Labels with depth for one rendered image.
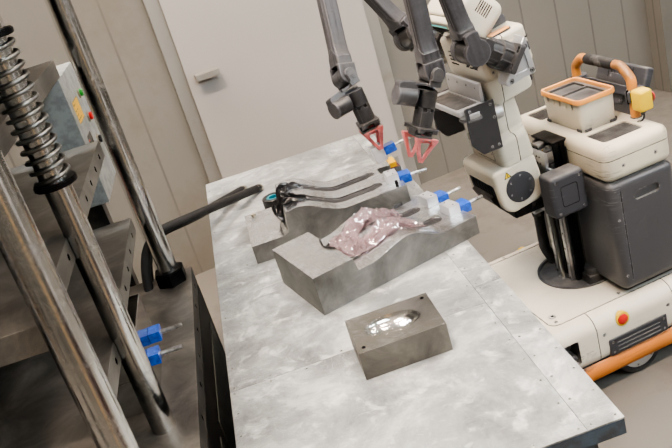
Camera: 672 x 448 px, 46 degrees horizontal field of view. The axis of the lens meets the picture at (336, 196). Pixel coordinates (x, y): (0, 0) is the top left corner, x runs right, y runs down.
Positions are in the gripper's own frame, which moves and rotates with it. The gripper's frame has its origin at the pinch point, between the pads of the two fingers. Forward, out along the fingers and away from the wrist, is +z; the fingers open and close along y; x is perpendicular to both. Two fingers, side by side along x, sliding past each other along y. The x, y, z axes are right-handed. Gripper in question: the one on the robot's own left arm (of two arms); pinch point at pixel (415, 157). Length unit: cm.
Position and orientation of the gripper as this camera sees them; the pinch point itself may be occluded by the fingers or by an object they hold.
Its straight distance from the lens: 231.4
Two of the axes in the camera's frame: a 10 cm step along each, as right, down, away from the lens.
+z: -1.6, 9.6, 2.4
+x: 9.3, 0.6, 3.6
